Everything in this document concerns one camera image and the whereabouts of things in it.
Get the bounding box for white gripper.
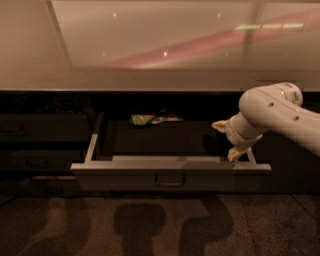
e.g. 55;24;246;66
211;114;263;163

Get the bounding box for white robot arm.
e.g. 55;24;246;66
212;82;320;162

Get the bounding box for dark clutter in drawer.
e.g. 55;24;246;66
0;95;83;114

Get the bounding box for dark drawer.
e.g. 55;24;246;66
0;114;90;142
71;113;272;193
0;175;113;197
0;150;86;171

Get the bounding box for green colourful packet in drawer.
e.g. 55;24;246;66
130;114;182;126

